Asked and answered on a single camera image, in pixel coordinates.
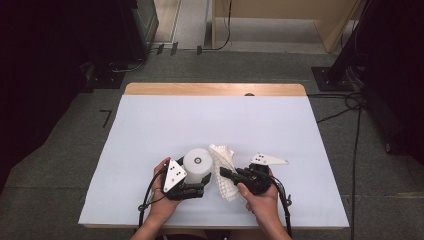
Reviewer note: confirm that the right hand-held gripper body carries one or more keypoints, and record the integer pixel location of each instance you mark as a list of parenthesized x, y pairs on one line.
[(256, 178)]

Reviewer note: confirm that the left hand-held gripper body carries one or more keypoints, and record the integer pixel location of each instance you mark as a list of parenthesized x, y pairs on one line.
[(174, 176)]

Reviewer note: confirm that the white cup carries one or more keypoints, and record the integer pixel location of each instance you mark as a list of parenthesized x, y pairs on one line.
[(198, 173)]

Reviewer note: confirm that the white textured cloth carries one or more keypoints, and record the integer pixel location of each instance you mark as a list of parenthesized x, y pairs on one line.
[(224, 154)]

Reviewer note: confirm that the person's right hand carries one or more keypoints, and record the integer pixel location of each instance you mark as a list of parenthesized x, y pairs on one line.
[(264, 203)]

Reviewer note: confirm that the person's left hand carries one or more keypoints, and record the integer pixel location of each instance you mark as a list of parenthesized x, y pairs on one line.
[(159, 205)]

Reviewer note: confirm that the white table sheet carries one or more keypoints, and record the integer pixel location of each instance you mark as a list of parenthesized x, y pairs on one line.
[(200, 120)]

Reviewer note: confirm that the person's dark clothing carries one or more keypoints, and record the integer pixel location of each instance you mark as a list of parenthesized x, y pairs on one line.
[(193, 236)]

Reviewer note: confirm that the black stand base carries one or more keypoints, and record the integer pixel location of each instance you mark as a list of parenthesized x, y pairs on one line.
[(106, 78)]

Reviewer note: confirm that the black metal stand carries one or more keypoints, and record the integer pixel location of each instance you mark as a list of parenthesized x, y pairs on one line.
[(336, 78)]

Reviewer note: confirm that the black equipment cabinet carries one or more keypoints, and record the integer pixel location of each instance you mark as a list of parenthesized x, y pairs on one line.
[(140, 26)]

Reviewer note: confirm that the beige wooden cabinet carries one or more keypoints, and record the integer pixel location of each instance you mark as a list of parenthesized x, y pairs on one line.
[(300, 13)]

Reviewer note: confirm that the dark curtain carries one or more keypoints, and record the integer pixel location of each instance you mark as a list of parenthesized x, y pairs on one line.
[(396, 66)]

